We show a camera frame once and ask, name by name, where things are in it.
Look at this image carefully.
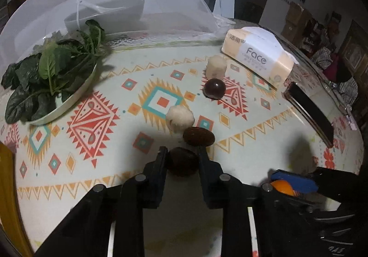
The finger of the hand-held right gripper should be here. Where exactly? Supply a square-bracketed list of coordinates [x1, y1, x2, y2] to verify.
[270, 168, 368, 203]
[292, 192, 342, 216]

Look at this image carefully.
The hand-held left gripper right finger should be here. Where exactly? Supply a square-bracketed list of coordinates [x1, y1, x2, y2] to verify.
[196, 146, 311, 257]

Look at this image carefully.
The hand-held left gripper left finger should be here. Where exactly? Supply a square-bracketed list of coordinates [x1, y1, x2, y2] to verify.
[34, 146, 169, 257]

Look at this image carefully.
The orange mandarin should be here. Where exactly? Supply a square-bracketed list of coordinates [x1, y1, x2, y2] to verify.
[271, 180, 296, 196]

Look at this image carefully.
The red date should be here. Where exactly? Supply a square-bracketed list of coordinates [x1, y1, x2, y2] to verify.
[167, 148, 200, 177]
[183, 127, 216, 147]

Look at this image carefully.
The white round mushroom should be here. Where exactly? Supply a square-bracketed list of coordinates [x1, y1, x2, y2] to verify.
[166, 106, 195, 131]

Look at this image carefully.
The black smartphone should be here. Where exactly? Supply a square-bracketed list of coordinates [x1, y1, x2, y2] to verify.
[283, 81, 334, 148]

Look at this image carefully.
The dark round plum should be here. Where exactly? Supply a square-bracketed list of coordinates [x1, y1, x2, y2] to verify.
[203, 79, 226, 100]

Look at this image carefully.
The peeled sugar cane piece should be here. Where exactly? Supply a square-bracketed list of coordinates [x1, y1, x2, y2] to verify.
[205, 55, 227, 79]

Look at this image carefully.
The pale green plate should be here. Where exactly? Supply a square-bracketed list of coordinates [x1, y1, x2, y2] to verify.
[27, 60, 98, 126]

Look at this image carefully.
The tissue pack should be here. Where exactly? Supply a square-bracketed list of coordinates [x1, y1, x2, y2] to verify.
[221, 26, 301, 91]

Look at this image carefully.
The carved wooden cabinet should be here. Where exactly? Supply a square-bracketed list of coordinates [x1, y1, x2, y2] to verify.
[339, 19, 368, 73]

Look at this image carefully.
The cardboard box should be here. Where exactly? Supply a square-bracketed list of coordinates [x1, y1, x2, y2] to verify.
[287, 1, 312, 29]
[282, 25, 305, 44]

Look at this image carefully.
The plate of green spinach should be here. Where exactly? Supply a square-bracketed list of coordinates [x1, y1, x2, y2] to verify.
[1, 19, 111, 124]

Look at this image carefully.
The white bowl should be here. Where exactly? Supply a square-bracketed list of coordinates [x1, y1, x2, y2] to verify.
[64, 0, 145, 33]

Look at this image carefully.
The white plastic chair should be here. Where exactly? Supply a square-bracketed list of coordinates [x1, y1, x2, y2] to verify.
[191, 0, 236, 19]

